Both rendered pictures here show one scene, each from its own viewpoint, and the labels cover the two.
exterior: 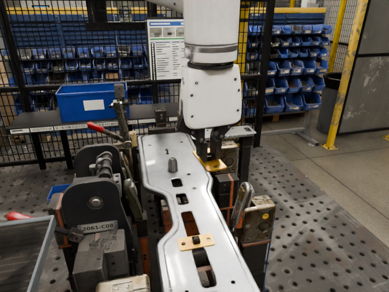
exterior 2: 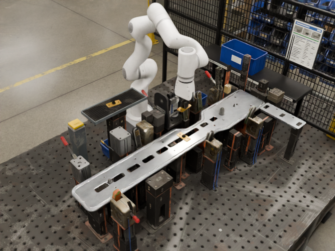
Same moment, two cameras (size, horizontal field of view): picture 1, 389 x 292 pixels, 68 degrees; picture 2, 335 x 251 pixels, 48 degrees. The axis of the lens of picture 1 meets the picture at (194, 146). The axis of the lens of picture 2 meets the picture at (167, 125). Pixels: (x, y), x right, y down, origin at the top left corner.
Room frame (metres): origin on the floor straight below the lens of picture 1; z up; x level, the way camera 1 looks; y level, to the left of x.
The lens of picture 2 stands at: (-0.45, -1.36, 2.40)
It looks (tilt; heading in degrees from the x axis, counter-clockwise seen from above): 38 degrees down; 58
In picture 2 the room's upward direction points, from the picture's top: 2 degrees clockwise
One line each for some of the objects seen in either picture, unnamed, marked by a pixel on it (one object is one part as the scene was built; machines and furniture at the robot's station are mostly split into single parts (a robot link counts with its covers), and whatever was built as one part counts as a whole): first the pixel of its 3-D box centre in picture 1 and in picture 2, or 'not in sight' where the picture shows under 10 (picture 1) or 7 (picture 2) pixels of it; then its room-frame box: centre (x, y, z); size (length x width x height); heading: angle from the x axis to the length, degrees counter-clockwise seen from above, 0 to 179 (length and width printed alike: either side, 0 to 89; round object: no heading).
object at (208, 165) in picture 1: (208, 157); (184, 106); (0.48, -0.03, 1.24); 0.08 x 0.04 x 0.01; 20
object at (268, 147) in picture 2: not in sight; (268, 129); (1.16, -0.06, 0.84); 0.11 x 0.06 x 0.29; 103
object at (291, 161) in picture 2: (243, 160); (292, 142); (1.20, -0.23, 0.84); 0.11 x 0.06 x 0.29; 103
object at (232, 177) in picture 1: (225, 212); (232, 150); (0.81, -0.11, 0.84); 0.11 x 0.08 x 0.29; 103
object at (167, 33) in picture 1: (169, 50); (304, 44); (1.52, 0.13, 1.30); 0.23 x 0.02 x 0.31; 103
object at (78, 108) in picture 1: (95, 101); (243, 56); (1.32, 0.47, 1.09); 0.30 x 0.17 x 0.13; 104
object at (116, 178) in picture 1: (109, 244); (171, 121); (0.56, 0.22, 0.94); 0.18 x 0.13 x 0.49; 13
